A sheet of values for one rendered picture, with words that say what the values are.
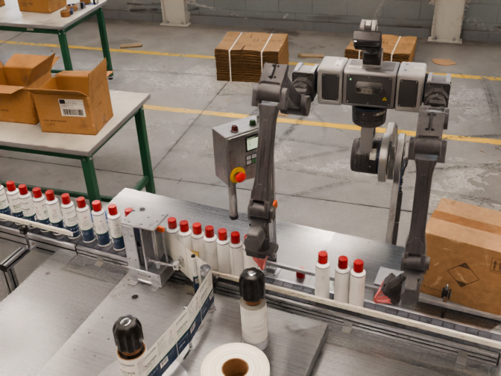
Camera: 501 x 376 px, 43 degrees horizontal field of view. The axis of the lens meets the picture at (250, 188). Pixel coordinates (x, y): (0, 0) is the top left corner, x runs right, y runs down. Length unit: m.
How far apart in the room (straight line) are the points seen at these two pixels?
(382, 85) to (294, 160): 2.53
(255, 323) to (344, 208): 2.39
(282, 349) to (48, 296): 0.95
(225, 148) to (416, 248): 0.69
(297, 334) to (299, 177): 2.60
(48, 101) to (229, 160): 1.88
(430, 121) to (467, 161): 3.08
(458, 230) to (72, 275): 1.47
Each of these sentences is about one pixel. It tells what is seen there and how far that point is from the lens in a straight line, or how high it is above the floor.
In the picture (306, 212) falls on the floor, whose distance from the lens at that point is 4.30.
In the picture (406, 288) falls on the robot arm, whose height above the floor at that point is 1.10.
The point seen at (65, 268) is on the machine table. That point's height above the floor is 0.83.
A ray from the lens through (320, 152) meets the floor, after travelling 5.00.
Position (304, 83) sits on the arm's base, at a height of 1.48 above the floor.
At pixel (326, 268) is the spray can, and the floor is 1.03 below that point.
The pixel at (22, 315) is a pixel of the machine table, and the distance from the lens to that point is 2.53.
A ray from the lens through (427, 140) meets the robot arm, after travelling 1.94.
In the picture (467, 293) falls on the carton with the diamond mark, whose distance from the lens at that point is 2.38.
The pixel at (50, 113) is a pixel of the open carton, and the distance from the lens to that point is 3.84.
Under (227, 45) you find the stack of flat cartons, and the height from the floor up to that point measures 0.31.
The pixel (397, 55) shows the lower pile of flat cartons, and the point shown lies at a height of 0.19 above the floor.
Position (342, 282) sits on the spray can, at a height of 1.00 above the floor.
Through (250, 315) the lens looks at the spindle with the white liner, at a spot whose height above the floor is 1.04.
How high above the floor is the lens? 2.44
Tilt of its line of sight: 32 degrees down
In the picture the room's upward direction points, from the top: 3 degrees counter-clockwise
